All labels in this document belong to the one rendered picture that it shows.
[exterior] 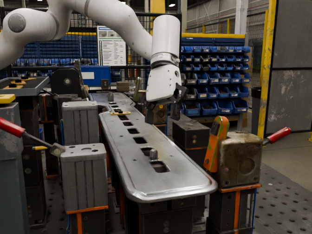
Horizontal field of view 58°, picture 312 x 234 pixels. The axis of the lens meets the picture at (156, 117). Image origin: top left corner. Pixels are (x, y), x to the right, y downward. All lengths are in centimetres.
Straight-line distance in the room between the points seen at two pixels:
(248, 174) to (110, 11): 60
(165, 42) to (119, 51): 137
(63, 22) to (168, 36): 41
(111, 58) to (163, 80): 141
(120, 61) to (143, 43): 124
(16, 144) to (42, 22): 48
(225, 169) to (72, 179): 33
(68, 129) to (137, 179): 30
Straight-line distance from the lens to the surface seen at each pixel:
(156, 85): 80
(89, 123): 80
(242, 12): 607
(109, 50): 217
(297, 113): 439
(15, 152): 67
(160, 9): 232
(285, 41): 407
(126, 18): 89
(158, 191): 54
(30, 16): 100
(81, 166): 57
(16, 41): 102
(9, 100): 65
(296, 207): 119
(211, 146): 67
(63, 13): 103
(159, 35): 85
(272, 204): 118
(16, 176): 70
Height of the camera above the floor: 125
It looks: 13 degrees down
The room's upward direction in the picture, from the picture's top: straight up
